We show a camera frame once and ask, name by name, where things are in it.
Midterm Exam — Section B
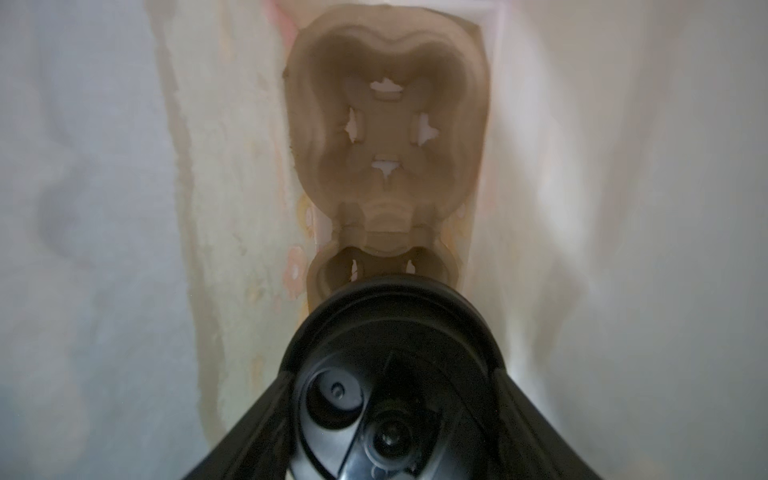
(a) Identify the brown pulp cup carrier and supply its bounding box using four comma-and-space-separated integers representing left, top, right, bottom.
283, 4, 491, 307

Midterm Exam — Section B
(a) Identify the black coffee lid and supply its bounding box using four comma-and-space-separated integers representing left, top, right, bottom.
281, 274, 503, 479

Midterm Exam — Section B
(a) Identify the green white paper bag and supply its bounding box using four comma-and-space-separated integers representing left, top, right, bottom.
1, 1, 767, 479

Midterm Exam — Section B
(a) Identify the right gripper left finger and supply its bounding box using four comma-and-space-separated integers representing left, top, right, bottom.
186, 372, 295, 480

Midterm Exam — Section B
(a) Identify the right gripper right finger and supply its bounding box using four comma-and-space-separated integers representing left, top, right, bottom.
492, 368, 599, 480

